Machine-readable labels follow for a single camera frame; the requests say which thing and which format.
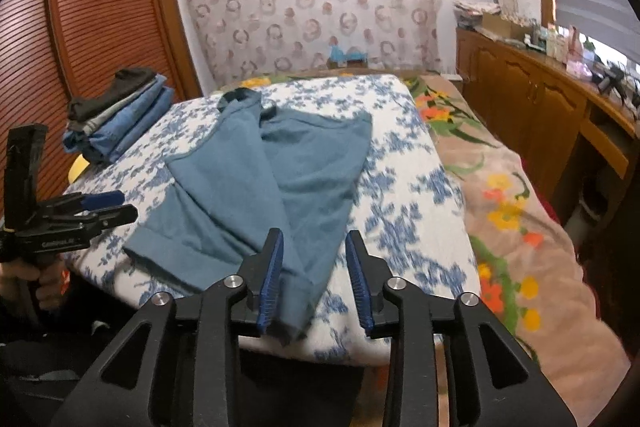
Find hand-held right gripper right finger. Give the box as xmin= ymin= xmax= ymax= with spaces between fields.
xmin=345 ymin=229 xmax=578 ymax=427

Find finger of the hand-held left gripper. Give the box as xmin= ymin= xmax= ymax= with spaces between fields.
xmin=57 ymin=189 xmax=127 ymax=215
xmin=87 ymin=203 xmax=140 ymax=234

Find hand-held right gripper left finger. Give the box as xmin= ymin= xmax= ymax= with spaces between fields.
xmin=50 ymin=228 xmax=286 ymax=427

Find blue-grey shirt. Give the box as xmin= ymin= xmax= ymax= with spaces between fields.
xmin=122 ymin=89 xmax=375 ymax=340

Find person's left hand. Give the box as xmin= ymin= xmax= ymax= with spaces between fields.
xmin=0 ymin=254 xmax=65 ymax=312

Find yellow round object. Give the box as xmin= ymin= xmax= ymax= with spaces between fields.
xmin=67 ymin=154 xmax=94 ymax=184

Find dark blue folded jeans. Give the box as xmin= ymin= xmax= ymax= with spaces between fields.
xmin=80 ymin=88 xmax=176 ymax=166

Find light blue folded jeans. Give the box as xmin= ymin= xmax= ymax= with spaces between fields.
xmin=62 ymin=74 xmax=168 ymax=154

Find grey folded garment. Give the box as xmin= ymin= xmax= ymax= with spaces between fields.
xmin=67 ymin=79 xmax=163 ymax=134

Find blue floral white bed cover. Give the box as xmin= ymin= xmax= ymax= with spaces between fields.
xmin=62 ymin=74 xmax=483 ymax=366

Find black folded garment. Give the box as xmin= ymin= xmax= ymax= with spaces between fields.
xmin=67 ymin=68 xmax=157 ymax=120

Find orange floral beige blanket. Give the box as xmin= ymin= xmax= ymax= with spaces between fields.
xmin=220 ymin=74 xmax=632 ymax=385

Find wooden louvered wardrobe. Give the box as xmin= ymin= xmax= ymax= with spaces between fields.
xmin=0 ymin=0 xmax=203 ymax=218

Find wooden cabinet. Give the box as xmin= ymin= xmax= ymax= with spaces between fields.
xmin=455 ymin=27 xmax=640 ymax=228

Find cardboard box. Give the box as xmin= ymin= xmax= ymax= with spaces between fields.
xmin=480 ymin=13 xmax=526 ymax=40

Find pile of papers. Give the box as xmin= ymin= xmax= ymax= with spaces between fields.
xmin=454 ymin=0 xmax=502 ymax=30

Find pink bottle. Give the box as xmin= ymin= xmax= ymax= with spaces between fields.
xmin=565 ymin=25 xmax=587 ymax=75

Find black tool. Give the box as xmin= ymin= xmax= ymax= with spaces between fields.
xmin=592 ymin=63 xmax=633 ymax=96

